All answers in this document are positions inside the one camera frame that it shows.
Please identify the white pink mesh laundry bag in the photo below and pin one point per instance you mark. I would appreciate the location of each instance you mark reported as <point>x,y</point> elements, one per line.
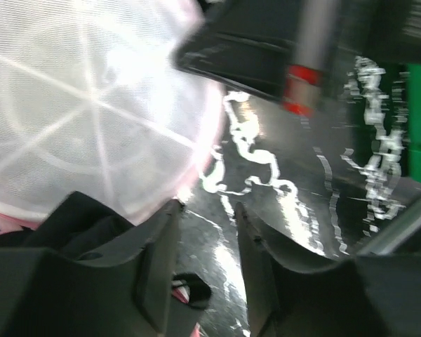
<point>91,101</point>

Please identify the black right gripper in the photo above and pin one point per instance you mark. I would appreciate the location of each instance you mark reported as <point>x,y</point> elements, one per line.
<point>251,45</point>

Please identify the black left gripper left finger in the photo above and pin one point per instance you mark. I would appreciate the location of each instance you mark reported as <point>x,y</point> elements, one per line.
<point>122,288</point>

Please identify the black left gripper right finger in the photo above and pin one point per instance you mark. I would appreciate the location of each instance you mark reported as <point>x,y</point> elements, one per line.
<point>291,291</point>

